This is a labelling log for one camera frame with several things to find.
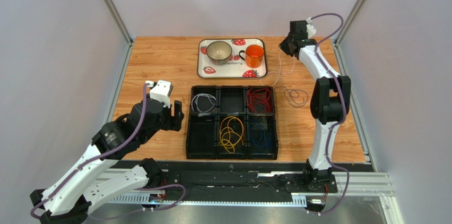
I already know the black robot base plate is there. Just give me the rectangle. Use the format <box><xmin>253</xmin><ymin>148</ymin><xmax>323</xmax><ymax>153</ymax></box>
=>
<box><xmin>157</xmin><ymin>161</ymin><xmax>338</xmax><ymax>203</ymax></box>

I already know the grey ceramic bowl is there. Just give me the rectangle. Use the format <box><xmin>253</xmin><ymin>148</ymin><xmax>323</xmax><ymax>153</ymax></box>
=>
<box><xmin>206</xmin><ymin>41</ymin><xmax>232</xmax><ymax>65</ymax></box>

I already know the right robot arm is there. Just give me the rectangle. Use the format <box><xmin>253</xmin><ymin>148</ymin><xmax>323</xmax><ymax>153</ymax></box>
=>
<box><xmin>279</xmin><ymin>20</ymin><xmax>351</xmax><ymax>192</ymax></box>

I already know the blue cable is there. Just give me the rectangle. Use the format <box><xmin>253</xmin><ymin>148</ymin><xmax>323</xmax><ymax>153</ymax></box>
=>
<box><xmin>250</xmin><ymin>119</ymin><xmax>273</xmax><ymax>147</ymax></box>

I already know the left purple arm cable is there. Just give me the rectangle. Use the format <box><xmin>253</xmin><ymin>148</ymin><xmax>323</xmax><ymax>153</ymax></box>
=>
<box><xmin>30</xmin><ymin>83</ymin><xmax>186</xmax><ymax>221</ymax></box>

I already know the orange mug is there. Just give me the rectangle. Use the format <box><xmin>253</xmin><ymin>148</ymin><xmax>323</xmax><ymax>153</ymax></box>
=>
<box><xmin>239</xmin><ymin>45</ymin><xmax>265</xmax><ymax>68</ymax></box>

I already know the yellow cable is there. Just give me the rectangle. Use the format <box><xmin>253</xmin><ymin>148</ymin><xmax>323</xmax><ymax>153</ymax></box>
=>
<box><xmin>219</xmin><ymin>115</ymin><xmax>246</xmax><ymax>153</ymax></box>

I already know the strawberry pattern tray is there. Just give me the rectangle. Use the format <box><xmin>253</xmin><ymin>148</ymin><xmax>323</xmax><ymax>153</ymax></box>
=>
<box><xmin>197</xmin><ymin>38</ymin><xmax>268</xmax><ymax>79</ymax></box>

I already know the aluminium frame rail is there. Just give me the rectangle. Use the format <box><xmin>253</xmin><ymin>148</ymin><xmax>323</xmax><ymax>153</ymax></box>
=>
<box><xmin>88</xmin><ymin>161</ymin><xmax>403</xmax><ymax>223</ymax></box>

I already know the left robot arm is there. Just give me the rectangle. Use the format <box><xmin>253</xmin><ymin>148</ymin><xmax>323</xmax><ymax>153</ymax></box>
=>
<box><xmin>30</xmin><ymin>96</ymin><xmax>184</xmax><ymax>223</ymax></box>

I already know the black six-compartment organizer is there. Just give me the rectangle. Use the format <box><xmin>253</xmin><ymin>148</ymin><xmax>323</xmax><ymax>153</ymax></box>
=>
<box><xmin>186</xmin><ymin>85</ymin><xmax>279</xmax><ymax>160</ymax></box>

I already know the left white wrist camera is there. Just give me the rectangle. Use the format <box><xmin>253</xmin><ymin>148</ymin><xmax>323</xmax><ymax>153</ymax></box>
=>
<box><xmin>145</xmin><ymin>80</ymin><xmax>173</xmax><ymax>107</ymax></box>

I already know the red cable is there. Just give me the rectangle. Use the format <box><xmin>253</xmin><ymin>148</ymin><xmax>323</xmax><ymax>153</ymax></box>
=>
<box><xmin>246</xmin><ymin>87</ymin><xmax>273</xmax><ymax>114</ymax></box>

